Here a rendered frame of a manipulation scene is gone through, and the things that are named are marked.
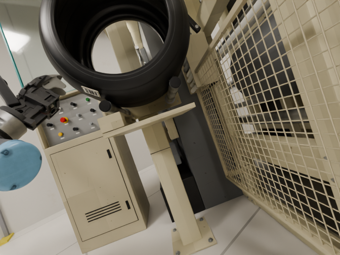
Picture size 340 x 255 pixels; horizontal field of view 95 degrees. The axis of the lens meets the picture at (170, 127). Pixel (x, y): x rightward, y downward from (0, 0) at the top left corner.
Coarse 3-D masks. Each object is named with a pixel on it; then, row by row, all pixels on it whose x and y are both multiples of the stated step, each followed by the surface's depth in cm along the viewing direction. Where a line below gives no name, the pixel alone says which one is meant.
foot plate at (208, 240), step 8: (200, 224) 111; (176, 232) 111; (208, 232) 101; (176, 240) 104; (200, 240) 97; (208, 240) 94; (176, 248) 97; (184, 248) 95; (192, 248) 93; (200, 248) 91
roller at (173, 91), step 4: (172, 80) 59; (176, 80) 60; (180, 80) 60; (172, 84) 59; (176, 84) 60; (180, 84) 60; (168, 88) 66; (172, 88) 61; (176, 88) 61; (168, 92) 72; (172, 92) 67; (176, 92) 69; (168, 96) 79; (172, 96) 76; (168, 100) 89; (172, 100) 89
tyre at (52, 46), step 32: (64, 0) 65; (96, 0) 76; (128, 0) 80; (160, 0) 74; (64, 32) 71; (96, 32) 82; (160, 32) 84; (64, 64) 55; (160, 64) 57; (96, 96) 59; (128, 96) 59; (160, 96) 78
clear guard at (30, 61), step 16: (0, 0) 124; (16, 0) 124; (32, 0) 125; (0, 16) 124; (16, 16) 125; (32, 16) 125; (16, 32) 125; (32, 32) 125; (16, 48) 125; (32, 48) 125; (16, 64) 125; (32, 64) 125; (48, 64) 126; (64, 80) 127
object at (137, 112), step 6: (162, 96) 93; (156, 102) 93; (162, 102) 94; (168, 102) 94; (174, 102) 94; (180, 102) 94; (126, 108) 92; (132, 108) 93; (138, 108) 93; (144, 108) 93; (150, 108) 93; (156, 108) 93; (162, 108) 94; (132, 114) 93; (138, 114) 93; (144, 114) 93
